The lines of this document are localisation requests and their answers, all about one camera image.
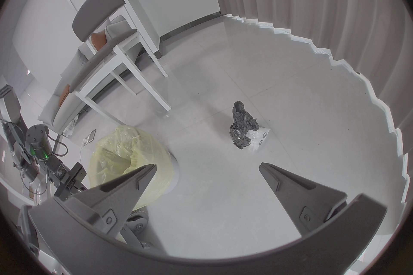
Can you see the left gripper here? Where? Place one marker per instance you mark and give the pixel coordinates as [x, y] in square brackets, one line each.
[71, 179]

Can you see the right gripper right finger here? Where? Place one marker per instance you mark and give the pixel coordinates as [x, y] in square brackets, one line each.
[296, 196]

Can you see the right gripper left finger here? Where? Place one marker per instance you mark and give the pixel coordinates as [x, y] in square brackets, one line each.
[119, 196]

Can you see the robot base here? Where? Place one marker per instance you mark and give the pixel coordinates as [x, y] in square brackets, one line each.
[137, 228]

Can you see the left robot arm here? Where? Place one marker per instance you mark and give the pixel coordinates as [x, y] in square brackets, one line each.
[37, 138]

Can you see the yellow plastic bag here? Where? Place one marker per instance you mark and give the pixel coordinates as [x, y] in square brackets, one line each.
[145, 148]

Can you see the white trash bin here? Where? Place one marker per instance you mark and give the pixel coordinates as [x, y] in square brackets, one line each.
[174, 172]

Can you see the black plastic bag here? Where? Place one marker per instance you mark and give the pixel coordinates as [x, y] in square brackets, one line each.
[241, 127]

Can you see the clear printed wrapper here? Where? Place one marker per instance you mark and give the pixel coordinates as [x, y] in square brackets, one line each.
[258, 137]

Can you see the pale grey sofa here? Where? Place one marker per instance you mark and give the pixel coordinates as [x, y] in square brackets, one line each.
[64, 109]

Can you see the orange cushion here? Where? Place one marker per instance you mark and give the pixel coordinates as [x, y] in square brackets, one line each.
[65, 91]
[98, 40]

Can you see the white chair with grey seat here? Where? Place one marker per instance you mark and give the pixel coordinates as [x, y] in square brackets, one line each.
[96, 11]

